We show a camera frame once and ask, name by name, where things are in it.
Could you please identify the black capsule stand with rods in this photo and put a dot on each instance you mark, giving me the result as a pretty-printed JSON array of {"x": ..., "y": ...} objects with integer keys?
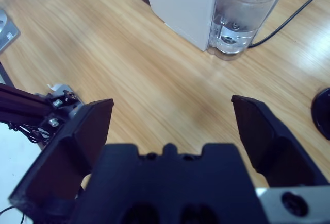
[{"x": 322, "y": 116}]

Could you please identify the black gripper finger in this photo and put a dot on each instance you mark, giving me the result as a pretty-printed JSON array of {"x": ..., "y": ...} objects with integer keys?
[
  {"x": 77, "y": 136},
  {"x": 260, "y": 136}
]

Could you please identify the white paper tag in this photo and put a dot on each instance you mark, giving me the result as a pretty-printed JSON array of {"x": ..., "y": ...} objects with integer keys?
[{"x": 54, "y": 86}]

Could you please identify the dark camera mount post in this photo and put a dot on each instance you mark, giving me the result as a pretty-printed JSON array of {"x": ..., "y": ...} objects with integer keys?
[{"x": 20, "y": 103}]

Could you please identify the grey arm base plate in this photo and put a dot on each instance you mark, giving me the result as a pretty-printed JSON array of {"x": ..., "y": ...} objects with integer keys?
[{"x": 6, "y": 34}]

